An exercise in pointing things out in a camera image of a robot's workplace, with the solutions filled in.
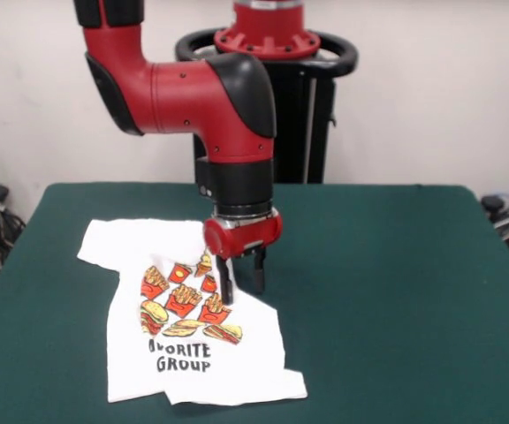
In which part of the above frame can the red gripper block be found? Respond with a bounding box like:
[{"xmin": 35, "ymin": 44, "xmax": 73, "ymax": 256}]
[{"xmin": 202, "ymin": 208, "xmax": 284, "ymax": 306}]

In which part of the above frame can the white printed t-shirt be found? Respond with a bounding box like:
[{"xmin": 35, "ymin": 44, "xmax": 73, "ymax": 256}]
[{"xmin": 76, "ymin": 217, "xmax": 308, "ymax": 406}]

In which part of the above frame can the dark green table cloth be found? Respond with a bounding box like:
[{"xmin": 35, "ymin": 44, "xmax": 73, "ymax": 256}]
[{"xmin": 0, "ymin": 183, "xmax": 509, "ymax": 424}]

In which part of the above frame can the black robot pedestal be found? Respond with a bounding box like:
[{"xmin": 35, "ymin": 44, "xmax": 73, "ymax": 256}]
[{"xmin": 174, "ymin": 28, "xmax": 360, "ymax": 185}]

